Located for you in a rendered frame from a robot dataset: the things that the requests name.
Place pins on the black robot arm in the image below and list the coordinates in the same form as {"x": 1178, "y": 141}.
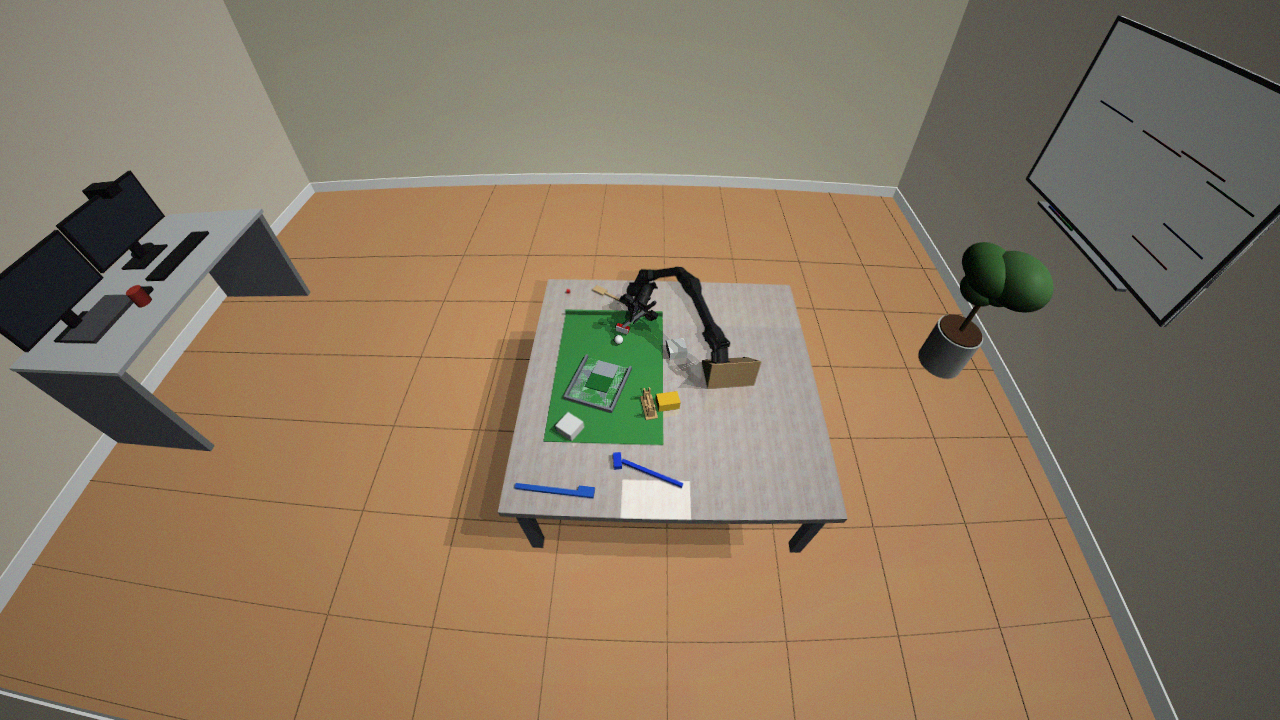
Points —
{"x": 692, "y": 286}

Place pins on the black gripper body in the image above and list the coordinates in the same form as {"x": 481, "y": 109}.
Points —
{"x": 641, "y": 301}

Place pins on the green mat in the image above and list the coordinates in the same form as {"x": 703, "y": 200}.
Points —
{"x": 642, "y": 349}

